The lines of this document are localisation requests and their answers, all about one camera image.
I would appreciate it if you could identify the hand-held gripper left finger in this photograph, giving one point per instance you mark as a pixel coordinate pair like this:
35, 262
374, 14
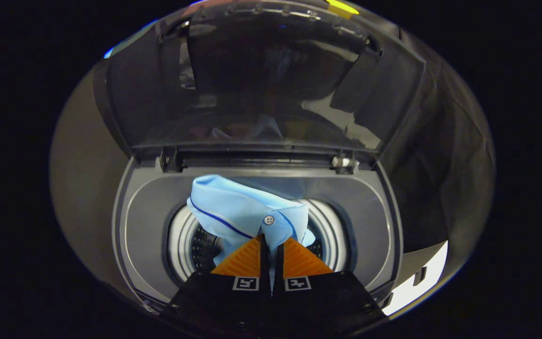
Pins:
264, 268

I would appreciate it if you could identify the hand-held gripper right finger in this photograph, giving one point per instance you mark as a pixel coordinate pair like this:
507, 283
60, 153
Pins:
278, 273

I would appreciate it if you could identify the light blue polo shirt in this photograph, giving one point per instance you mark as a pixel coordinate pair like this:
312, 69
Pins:
238, 207

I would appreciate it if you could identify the dark glass washing machine lid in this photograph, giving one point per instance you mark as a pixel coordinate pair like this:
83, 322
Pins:
252, 70

